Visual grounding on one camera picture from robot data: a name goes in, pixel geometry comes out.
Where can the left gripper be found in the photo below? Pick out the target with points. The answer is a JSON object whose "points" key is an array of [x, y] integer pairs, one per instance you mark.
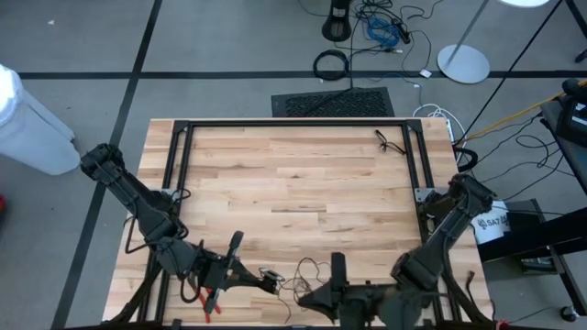
{"points": [[218, 275]]}

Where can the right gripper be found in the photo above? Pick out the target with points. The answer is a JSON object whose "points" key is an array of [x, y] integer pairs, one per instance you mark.
{"points": [[362, 307]]}

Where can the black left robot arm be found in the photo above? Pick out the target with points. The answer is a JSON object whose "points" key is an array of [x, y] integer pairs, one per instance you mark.
{"points": [[147, 211]]}

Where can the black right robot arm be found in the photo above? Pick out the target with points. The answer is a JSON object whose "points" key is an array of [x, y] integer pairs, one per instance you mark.
{"points": [[454, 220]]}

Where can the black eyeglasses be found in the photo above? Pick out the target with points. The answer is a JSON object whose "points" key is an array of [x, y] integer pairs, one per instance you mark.
{"points": [[380, 146]]}

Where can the white printed paper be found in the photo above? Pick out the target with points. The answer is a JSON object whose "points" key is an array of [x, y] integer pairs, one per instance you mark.
{"points": [[493, 227]]}

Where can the black floor mat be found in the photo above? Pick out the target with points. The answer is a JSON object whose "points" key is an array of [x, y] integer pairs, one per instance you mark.
{"points": [[335, 103]]}

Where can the white power strip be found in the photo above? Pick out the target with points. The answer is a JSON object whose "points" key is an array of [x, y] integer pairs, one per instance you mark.
{"points": [[449, 130]]}

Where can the black equipment cart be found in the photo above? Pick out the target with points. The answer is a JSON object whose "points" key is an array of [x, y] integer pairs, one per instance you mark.
{"points": [[541, 231]]}

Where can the black caster wheel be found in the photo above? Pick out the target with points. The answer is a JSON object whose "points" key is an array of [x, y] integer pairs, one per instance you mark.
{"points": [[568, 313]]}

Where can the small white adapter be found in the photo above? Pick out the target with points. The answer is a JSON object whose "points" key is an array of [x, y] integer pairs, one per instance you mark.
{"points": [[425, 73]]}

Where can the white trash bin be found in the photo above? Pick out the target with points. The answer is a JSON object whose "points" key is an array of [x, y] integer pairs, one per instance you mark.
{"points": [[32, 133]]}

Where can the black stand foot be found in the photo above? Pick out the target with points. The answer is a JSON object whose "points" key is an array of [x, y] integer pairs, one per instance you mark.
{"points": [[337, 27]]}

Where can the black power strip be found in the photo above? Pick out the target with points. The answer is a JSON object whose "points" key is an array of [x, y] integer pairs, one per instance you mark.
{"points": [[403, 33]]}

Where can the black device with label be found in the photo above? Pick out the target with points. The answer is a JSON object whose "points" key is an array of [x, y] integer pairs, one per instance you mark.
{"points": [[577, 119]]}

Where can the black aluminium table frame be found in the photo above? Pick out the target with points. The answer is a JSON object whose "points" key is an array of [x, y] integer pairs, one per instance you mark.
{"points": [[298, 123]]}

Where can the white round pedestal stand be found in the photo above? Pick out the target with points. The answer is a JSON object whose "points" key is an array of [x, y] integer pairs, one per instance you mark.
{"points": [[463, 64]]}

